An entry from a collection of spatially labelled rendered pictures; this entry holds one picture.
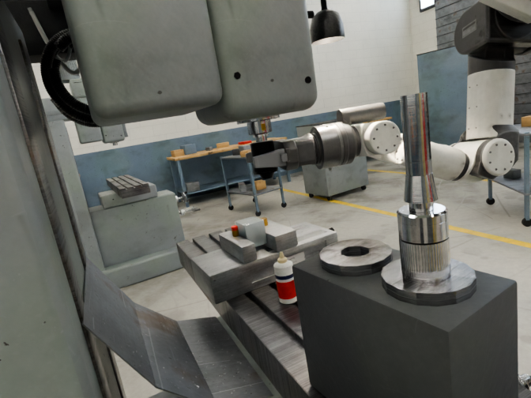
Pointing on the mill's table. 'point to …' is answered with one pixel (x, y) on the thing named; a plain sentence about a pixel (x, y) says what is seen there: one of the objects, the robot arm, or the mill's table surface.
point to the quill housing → (261, 59)
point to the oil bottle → (284, 280)
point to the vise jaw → (280, 236)
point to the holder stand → (404, 327)
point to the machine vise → (252, 261)
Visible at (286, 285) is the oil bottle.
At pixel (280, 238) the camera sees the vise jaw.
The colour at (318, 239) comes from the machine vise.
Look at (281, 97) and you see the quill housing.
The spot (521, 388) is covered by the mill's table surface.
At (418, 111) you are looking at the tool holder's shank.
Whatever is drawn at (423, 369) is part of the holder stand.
